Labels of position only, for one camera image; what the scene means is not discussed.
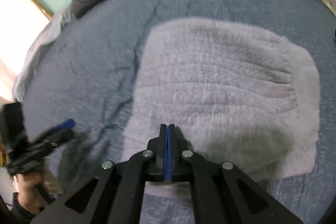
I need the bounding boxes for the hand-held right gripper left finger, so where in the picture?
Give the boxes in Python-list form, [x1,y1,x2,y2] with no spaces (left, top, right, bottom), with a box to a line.
[30,124,168,224]

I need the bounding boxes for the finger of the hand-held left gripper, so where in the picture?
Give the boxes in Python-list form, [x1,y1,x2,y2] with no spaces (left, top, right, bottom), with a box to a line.
[34,118,77,140]
[31,129,75,151]

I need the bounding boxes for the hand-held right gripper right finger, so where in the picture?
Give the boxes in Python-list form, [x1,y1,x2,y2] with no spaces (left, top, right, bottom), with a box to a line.
[167,124,302,224]

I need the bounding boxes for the grey fleece pants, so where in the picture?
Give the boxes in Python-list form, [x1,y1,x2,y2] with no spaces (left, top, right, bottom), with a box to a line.
[123,17,321,224]

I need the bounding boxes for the person's left forearm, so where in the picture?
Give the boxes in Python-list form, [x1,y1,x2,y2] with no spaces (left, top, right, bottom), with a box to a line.
[12,193,46,224]

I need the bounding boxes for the person's left hand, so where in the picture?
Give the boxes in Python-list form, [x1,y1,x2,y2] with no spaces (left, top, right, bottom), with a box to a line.
[13,160,64,211]

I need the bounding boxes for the bed with blue sheet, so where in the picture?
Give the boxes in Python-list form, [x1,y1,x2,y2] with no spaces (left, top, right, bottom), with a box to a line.
[16,0,336,224]

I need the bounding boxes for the light grey-blue blanket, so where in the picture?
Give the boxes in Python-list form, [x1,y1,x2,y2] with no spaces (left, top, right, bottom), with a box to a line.
[13,7,77,101]

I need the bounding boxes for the pink curtain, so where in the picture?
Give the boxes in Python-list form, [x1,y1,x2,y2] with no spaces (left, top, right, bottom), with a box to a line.
[0,0,50,98]

